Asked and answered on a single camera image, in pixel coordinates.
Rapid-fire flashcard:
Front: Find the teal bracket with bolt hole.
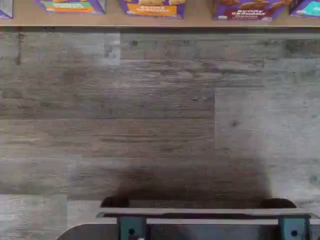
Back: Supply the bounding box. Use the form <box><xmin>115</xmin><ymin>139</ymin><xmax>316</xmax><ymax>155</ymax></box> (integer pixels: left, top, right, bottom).
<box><xmin>277</xmin><ymin>216</ymin><xmax>312</xmax><ymax>240</ymax></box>
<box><xmin>116</xmin><ymin>216</ymin><xmax>148</xmax><ymax>240</ymax></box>

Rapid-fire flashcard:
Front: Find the grey rounded base plate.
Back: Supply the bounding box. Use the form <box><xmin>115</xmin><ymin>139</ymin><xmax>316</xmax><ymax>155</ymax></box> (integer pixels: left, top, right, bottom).
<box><xmin>56</xmin><ymin>223</ymin><xmax>118</xmax><ymax>240</ymax></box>

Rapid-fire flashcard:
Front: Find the grey metal stand bar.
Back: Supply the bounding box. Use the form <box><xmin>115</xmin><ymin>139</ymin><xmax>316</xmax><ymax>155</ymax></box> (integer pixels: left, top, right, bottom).
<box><xmin>96</xmin><ymin>208</ymin><xmax>320</xmax><ymax>226</ymax></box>

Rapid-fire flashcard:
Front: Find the black rounded stand foot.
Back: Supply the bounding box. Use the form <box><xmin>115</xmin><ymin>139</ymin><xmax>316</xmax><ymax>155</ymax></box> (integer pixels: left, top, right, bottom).
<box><xmin>100</xmin><ymin>196</ymin><xmax>131</xmax><ymax>209</ymax></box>
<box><xmin>259</xmin><ymin>197</ymin><xmax>298</xmax><ymax>210</ymax></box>

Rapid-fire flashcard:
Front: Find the purple box yellow orange patch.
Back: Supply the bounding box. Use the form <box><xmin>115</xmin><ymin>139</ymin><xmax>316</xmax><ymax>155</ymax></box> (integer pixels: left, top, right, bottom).
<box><xmin>118</xmin><ymin>0</ymin><xmax>187</xmax><ymax>20</ymax></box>

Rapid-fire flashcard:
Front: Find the purple box green patch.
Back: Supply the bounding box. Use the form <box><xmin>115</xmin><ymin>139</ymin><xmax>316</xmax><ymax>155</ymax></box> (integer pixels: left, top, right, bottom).
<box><xmin>33</xmin><ymin>0</ymin><xmax>106</xmax><ymax>15</ymax></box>

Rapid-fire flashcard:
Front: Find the tan wooden shelf board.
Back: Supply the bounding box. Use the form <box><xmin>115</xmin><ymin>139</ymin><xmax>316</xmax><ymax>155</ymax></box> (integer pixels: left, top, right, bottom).
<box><xmin>0</xmin><ymin>0</ymin><xmax>320</xmax><ymax>28</ymax></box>

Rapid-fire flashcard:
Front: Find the purple box magenta patch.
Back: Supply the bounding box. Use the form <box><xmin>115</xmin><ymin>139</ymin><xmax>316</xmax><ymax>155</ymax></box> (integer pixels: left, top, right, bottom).
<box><xmin>0</xmin><ymin>0</ymin><xmax>14</xmax><ymax>20</ymax></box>

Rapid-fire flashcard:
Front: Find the purple box brown patch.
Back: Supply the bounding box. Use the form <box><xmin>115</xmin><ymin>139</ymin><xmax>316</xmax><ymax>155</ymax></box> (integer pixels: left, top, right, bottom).
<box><xmin>213</xmin><ymin>0</ymin><xmax>292</xmax><ymax>22</ymax></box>

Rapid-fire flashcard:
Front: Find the purple box teal patch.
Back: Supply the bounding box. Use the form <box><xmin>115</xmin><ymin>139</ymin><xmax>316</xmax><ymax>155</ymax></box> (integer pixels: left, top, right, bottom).
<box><xmin>289</xmin><ymin>0</ymin><xmax>320</xmax><ymax>18</ymax></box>

